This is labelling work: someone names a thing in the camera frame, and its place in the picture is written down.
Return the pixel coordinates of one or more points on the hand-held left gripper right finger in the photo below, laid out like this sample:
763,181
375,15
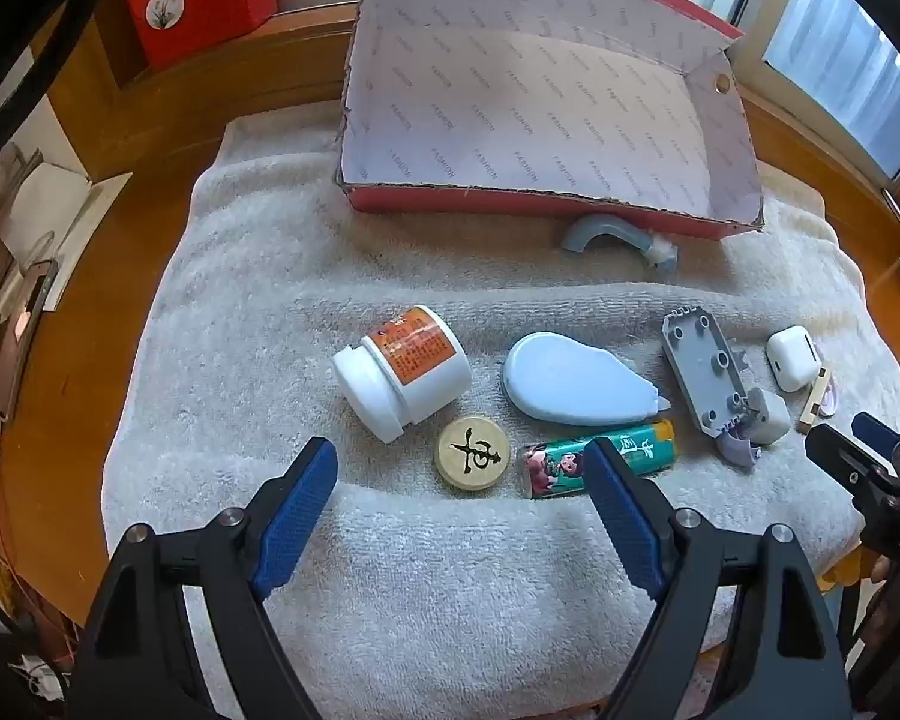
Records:
622,525

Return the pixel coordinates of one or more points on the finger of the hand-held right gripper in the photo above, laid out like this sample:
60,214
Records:
840,461
877,429

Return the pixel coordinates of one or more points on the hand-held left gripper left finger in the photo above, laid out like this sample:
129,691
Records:
292,532

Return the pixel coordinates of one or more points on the pink tape dispenser shell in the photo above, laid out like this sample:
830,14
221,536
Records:
832,397

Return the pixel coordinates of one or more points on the notched wooden piece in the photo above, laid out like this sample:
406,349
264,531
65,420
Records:
811,409

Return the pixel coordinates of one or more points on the white charger plug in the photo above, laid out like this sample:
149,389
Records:
769,416

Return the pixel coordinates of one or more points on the green printed lighter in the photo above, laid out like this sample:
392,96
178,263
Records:
555,469

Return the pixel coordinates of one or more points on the lavender plastic piece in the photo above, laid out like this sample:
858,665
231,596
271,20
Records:
735,451

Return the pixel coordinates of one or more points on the white earbuds case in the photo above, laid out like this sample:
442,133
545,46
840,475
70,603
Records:
791,356

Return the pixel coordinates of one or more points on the blue correction tape dispenser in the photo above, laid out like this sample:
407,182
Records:
562,379

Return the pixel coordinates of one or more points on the round wooden chess piece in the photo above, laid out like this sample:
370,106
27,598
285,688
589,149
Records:
472,450

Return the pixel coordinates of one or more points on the white pill bottle orange label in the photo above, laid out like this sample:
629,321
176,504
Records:
420,367

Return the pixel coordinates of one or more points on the blue curved plastic pipe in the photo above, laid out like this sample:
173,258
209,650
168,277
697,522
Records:
589,232

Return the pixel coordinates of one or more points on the red cardboard box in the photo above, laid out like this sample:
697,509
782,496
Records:
532,90

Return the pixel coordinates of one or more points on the person's right hand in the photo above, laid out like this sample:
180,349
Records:
880,568

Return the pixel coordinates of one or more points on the white towel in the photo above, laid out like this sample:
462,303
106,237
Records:
270,277

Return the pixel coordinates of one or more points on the dark flat device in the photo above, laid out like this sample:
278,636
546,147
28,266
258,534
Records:
22,315

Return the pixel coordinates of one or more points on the white paper booklet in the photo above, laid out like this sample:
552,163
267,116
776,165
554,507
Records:
60,202

